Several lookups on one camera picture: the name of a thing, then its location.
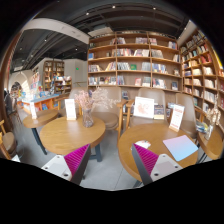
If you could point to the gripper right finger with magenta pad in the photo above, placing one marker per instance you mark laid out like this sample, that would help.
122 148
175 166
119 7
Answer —
152 166

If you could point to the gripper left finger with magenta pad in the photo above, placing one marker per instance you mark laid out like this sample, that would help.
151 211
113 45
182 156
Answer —
70 167

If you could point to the round wooden table centre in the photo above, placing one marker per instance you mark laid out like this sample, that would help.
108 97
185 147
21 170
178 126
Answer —
62 136

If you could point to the round wooden table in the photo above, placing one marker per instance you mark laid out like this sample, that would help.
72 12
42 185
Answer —
211 147
155 134
62 136
43 117

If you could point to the beige armchair far right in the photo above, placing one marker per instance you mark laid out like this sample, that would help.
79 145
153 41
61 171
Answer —
188 124

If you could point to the beige armchair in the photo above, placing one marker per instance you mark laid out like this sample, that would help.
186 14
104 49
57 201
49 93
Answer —
188 124
113 116
158 96

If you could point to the white sign card right table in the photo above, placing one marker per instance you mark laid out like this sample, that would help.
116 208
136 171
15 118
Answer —
176 118

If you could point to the white sign card table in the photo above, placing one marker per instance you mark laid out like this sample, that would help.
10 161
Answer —
176 118
70 109
33 110

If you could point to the round wooden table left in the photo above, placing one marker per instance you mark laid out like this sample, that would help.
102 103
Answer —
43 117

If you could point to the white sign card centre table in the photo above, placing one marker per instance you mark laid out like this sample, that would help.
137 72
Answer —
70 109

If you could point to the white picture display board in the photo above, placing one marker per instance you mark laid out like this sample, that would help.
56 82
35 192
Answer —
144 107

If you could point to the round wooden table far right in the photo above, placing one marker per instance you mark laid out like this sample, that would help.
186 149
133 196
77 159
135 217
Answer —
211 147

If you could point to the beige armchair centre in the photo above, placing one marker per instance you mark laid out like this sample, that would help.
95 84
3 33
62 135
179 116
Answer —
113 116

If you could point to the orange book display counter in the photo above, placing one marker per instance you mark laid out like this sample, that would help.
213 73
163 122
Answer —
43 103

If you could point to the glass vase with dried flowers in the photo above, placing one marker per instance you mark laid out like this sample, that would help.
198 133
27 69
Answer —
88 100

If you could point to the wooden chair left edge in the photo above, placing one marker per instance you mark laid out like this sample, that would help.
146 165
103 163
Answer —
7 142

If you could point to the white sign card left table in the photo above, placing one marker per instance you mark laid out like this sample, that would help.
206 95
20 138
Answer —
33 110

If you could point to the glass vase far right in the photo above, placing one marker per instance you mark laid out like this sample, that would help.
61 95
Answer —
213 116

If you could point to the distant wooden bookshelf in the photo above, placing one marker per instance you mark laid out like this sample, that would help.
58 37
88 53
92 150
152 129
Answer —
54 79

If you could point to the right side wooden bookshelf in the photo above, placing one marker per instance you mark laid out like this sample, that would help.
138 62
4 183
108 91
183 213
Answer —
203 75

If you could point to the large wooden bookshelf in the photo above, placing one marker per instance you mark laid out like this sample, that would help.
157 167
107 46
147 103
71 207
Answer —
133 60

